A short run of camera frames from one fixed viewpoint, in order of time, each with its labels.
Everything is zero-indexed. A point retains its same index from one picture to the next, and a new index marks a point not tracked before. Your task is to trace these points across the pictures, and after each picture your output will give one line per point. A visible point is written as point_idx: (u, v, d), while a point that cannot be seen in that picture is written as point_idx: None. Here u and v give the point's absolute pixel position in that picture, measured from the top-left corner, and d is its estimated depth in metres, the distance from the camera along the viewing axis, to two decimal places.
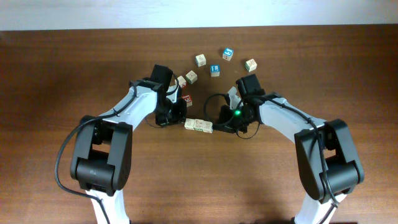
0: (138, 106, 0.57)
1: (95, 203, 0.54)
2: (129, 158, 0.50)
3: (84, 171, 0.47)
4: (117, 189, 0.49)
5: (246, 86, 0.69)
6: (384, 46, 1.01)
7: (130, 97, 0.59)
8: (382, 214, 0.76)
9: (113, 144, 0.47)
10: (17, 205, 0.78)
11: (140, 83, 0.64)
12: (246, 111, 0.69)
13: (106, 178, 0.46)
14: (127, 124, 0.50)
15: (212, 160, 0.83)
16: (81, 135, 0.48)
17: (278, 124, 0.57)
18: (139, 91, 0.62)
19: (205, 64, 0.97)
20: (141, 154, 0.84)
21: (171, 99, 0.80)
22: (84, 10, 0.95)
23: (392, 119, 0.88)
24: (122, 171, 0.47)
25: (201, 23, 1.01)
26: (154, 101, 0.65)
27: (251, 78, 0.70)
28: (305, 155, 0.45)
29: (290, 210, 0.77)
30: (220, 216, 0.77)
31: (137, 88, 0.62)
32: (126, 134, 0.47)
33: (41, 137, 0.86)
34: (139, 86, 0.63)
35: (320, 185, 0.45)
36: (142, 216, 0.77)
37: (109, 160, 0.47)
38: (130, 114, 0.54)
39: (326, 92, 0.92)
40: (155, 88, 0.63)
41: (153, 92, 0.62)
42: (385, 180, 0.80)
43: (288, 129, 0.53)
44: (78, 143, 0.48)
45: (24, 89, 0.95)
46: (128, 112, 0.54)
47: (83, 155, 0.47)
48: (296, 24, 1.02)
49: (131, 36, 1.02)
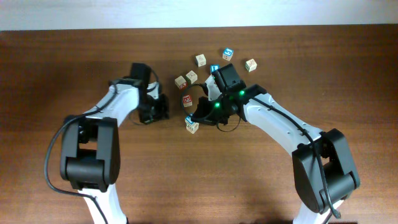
0: (120, 102, 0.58)
1: (91, 201, 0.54)
2: (117, 155, 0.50)
3: (76, 169, 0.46)
4: (111, 183, 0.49)
5: (225, 79, 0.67)
6: (382, 46, 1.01)
7: (111, 94, 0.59)
8: (381, 215, 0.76)
9: (100, 144, 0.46)
10: (16, 205, 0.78)
11: (120, 81, 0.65)
12: (227, 106, 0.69)
13: (96, 175, 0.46)
14: (111, 118, 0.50)
15: (212, 160, 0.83)
16: (67, 134, 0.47)
17: (268, 127, 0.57)
18: (119, 87, 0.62)
19: (205, 65, 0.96)
20: (141, 155, 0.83)
21: (153, 96, 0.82)
22: (85, 10, 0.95)
23: (390, 119, 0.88)
24: (112, 165, 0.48)
25: (201, 22, 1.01)
26: (136, 98, 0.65)
27: (229, 70, 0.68)
28: (305, 174, 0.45)
29: (290, 210, 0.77)
30: (220, 216, 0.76)
31: (117, 85, 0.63)
32: (112, 128, 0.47)
33: (41, 136, 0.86)
34: (120, 84, 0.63)
35: (321, 200, 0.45)
36: (142, 216, 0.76)
37: (97, 156, 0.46)
38: (114, 110, 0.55)
39: (326, 91, 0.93)
40: (134, 84, 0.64)
41: (134, 88, 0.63)
42: (384, 179, 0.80)
43: (278, 134, 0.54)
44: (64, 143, 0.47)
45: (23, 89, 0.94)
46: (111, 108, 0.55)
47: (71, 152, 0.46)
48: (295, 24, 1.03)
49: (131, 36, 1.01)
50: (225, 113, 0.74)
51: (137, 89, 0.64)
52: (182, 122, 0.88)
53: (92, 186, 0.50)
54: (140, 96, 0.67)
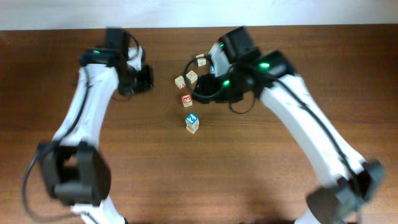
0: (94, 97, 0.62)
1: (84, 215, 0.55)
2: (104, 170, 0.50)
3: (64, 186, 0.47)
4: (102, 198, 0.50)
5: (237, 48, 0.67)
6: (383, 45, 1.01)
7: (86, 86, 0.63)
8: (382, 215, 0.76)
9: (81, 170, 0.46)
10: (16, 205, 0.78)
11: (91, 58, 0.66)
12: (242, 79, 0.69)
13: (85, 195, 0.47)
14: (87, 142, 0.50)
15: (212, 160, 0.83)
16: (45, 163, 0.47)
17: (296, 130, 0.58)
18: (89, 73, 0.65)
19: (205, 64, 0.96)
20: (141, 155, 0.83)
21: (135, 66, 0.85)
22: (85, 10, 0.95)
23: (390, 119, 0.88)
24: (100, 183, 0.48)
25: (201, 22, 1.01)
26: (114, 77, 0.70)
27: (243, 38, 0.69)
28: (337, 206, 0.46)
29: (290, 210, 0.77)
30: (220, 216, 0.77)
31: (87, 71, 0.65)
32: (91, 154, 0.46)
33: (41, 135, 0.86)
34: (89, 66, 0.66)
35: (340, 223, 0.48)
36: (142, 216, 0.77)
37: (82, 180, 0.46)
38: (89, 118, 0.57)
39: (326, 91, 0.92)
40: (107, 61, 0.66)
41: (109, 68, 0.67)
42: (385, 180, 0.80)
43: (308, 143, 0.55)
44: (44, 172, 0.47)
45: (23, 88, 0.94)
46: (86, 119, 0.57)
47: (53, 179, 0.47)
48: (295, 24, 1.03)
49: (131, 35, 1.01)
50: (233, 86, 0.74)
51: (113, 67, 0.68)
52: (182, 122, 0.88)
53: (84, 203, 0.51)
54: (122, 68, 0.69)
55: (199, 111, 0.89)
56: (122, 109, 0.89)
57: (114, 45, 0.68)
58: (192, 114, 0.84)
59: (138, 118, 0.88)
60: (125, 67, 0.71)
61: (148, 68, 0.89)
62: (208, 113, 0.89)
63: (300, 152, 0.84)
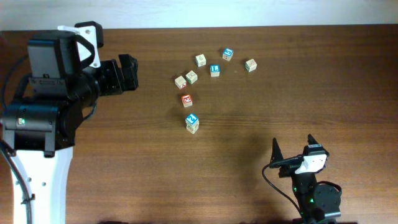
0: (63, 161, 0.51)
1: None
2: None
3: None
4: None
5: (299, 185, 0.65)
6: (382, 45, 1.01)
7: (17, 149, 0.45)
8: (381, 214, 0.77)
9: None
10: None
11: (17, 114, 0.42)
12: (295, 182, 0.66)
13: None
14: None
15: (212, 160, 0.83)
16: None
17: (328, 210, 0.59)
18: (37, 129, 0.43)
19: (205, 64, 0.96)
20: (141, 155, 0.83)
21: (94, 64, 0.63)
22: (86, 10, 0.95)
23: (390, 119, 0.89)
24: None
25: (201, 23, 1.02)
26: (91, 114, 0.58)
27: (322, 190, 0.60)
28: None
29: (290, 210, 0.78)
30: (220, 216, 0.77)
31: (32, 127, 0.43)
32: None
33: None
34: (30, 122, 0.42)
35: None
36: (143, 216, 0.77)
37: None
38: (33, 178, 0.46)
39: (326, 92, 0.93)
40: (55, 104, 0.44)
41: (47, 131, 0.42)
42: (385, 179, 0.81)
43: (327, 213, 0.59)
44: None
45: None
46: (31, 181, 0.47)
47: None
48: (295, 23, 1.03)
49: (131, 36, 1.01)
50: (278, 153, 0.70)
51: (75, 102, 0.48)
52: (182, 121, 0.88)
53: None
54: (77, 87, 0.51)
55: (200, 111, 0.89)
56: (122, 109, 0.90)
57: (48, 70, 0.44)
58: (192, 114, 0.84)
59: (139, 118, 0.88)
60: (84, 83, 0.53)
61: (113, 66, 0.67)
62: (208, 112, 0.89)
63: (300, 151, 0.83)
